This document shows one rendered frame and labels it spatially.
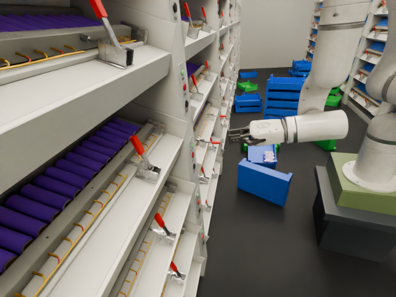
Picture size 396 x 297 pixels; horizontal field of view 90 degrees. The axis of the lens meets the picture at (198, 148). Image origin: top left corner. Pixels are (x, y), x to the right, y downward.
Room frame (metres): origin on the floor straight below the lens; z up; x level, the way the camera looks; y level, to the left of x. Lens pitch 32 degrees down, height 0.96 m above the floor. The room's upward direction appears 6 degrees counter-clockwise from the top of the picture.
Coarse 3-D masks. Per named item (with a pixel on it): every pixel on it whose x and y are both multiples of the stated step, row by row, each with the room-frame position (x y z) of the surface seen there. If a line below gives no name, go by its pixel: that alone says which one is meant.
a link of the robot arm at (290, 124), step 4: (292, 116) 0.55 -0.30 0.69; (288, 120) 0.53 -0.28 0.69; (292, 120) 0.53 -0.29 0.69; (288, 124) 0.52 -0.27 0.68; (292, 124) 0.52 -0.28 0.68; (288, 128) 0.51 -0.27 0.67; (292, 128) 0.51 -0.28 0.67; (288, 132) 0.51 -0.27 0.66; (292, 132) 0.50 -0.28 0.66; (296, 132) 0.50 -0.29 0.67; (288, 136) 0.50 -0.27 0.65; (292, 136) 0.50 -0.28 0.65; (296, 136) 0.50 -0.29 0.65; (288, 140) 0.51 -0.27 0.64; (292, 140) 0.50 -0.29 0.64; (296, 140) 0.50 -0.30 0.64
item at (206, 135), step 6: (210, 102) 1.12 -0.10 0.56; (216, 102) 1.12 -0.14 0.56; (210, 108) 1.10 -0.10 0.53; (216, 108) 1.11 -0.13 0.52; (216, 114) 1.04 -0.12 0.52; (210, 120) 0.95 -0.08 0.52; (204, 126) 0.88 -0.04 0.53; (210, 126) 0.89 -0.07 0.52; (204, 132) 0.82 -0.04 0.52; (210, 132) 0.83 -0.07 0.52; (204, 138) 0.77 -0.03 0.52; (198, 150) 0.67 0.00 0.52; (204, 150) 0.68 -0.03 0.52; (198, 156) 0.64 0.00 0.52; (198, 162) 0.60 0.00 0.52; (198, 168) 0.53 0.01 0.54; (198, 174) 0.53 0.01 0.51
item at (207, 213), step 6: (216, 156) 1.12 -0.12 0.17; (216, 162) 1.12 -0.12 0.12; (216, 168) 1.05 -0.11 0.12; (216, 174) 0.98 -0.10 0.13; (210, 180) 0.93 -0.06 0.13; (216, 180) 0.94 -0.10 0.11; (210, 186) 0.88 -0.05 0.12; (210, 192) 0.84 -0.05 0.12; (210, 198) 0.79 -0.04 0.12; (204, 204) 0.72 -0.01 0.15; (210, 204) 0.75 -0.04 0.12; (204, 210) 0.70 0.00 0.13; (210, 210) 0.70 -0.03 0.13; (204, 216) 0.67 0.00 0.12; (210, 216) 0.67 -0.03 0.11; (204, 222) 0.64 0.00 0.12; (204, 228) 0.60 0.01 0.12
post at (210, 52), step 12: (180, 0) 1.16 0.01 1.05; (192, 0) 1.15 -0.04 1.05; (204, 0) 1.13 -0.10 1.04; (216, 0) 1.14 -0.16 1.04; (180, 12) 1.16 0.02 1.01; (216, 12) 1.13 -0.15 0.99; (216, 36) 1.12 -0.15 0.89; (204, 48) 1.14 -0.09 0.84; (216, 48) 1.12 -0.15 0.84; (216, 60) 1.12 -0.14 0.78; (216, 84) 1.12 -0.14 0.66; (216, 96) 1.12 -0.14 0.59; (216, 120) 1.12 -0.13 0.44
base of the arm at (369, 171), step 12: (372, 144) 0.57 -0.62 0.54; (384, 144) 0.55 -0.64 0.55; (360, 156) 0.60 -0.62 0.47; (372, 156) 0.56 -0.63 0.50; (384, 156) 0.54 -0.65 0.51; (348, 168) 0.64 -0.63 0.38; (360, 168) 0.58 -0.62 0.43; (372, 168) 0.55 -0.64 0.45; (384, 168) 0.53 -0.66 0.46; (348, 180) 0.57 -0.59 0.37; (360, 180) 0.56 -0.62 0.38; (372, 180) 0.54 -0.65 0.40; (384, 180) 0.53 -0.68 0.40; (384, 192) 0.49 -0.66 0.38
